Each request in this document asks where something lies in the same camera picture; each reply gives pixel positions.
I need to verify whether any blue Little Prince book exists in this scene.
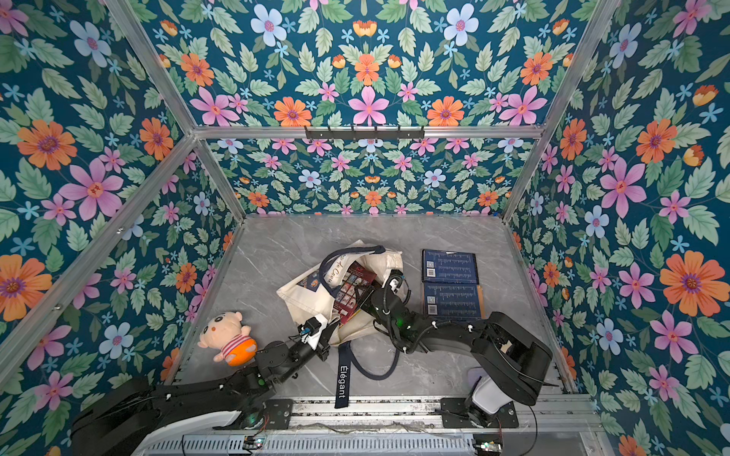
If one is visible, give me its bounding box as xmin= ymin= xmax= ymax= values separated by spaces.
xmin=422 ymin=249 xmax=479 ymax=285

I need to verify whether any brown black scroll cover book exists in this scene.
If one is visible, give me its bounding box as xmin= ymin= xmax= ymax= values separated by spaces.
xmin=476 ymin=285 xmax=487 ymax=319

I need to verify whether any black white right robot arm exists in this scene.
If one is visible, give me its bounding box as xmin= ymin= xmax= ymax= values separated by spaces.
xmin=355 ymin=277 xmax=552 ymax=428

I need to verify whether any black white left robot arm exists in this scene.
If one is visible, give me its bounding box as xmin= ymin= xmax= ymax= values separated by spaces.
xmin=71 ymin=315 xmax=340 ymax=455

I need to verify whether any maroon grid cover book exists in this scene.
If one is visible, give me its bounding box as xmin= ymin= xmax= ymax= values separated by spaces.
xmin=333 ymin=262 xmax=376 ymax=326

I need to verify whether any cream canvas tote bag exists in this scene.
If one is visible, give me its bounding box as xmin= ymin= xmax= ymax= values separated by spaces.
xmin=277 ymin=241 xmax=403 ymax=409

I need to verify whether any pink plush pig toy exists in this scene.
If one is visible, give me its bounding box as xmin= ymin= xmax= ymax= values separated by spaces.
xmin=198 ymin=312 xmax=258 ymax=367

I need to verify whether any aluminium front rail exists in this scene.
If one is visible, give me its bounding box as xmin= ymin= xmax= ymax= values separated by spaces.
xmin=130 ymin=395 xmax=614 ymax=456

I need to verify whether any purple flat pad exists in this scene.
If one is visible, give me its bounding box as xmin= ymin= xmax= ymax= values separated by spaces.
xmin=467 ymin=368 xmax=490 ymax=389

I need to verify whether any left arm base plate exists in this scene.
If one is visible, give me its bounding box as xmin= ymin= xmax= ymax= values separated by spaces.
xmin=243 ymin=399 xmax=294 ymax=431

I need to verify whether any metal hook rail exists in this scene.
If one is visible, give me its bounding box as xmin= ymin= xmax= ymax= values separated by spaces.
xmin=304 ymin=127 xmax=426 ymax=141

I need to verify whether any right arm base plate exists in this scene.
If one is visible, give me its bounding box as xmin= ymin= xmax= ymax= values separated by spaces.
xmin=436 ymin=397 xmax=519 ymax=429

